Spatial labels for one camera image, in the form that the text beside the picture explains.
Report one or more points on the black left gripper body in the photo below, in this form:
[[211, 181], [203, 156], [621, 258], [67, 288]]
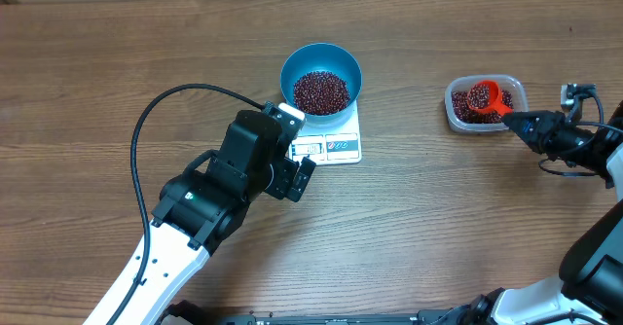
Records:
[[281, 187]]

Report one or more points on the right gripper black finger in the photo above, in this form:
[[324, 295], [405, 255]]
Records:
[[528, 134], [532, 120]]

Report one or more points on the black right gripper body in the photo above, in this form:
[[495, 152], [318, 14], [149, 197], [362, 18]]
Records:
[[543, 133]]

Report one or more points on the orange measuring scoop blue handle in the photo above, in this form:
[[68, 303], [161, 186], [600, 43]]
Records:
[[500, 101]]

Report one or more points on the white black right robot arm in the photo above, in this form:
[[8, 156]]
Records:
[[588, 286]]

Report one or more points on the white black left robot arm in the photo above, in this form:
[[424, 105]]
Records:
[[201, 207]]

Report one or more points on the red beans in scoop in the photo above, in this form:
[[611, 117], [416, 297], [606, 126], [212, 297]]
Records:
[[479, 96]]

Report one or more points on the white digital kitchen scale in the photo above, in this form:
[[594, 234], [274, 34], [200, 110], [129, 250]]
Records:
[[329, 140]]

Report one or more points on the red beans in bowl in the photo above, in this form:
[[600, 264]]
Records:
[[321, 93]]

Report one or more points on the blue plastic bowl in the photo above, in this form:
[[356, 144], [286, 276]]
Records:
[[321, 57]]

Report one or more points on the red adzuki beans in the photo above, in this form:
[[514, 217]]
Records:
[[462, 108]]

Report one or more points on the clear plastic food container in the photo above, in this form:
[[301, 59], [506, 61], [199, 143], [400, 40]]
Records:
[[506, 82]]

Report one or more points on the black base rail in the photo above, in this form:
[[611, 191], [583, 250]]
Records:
[[185, 313]]

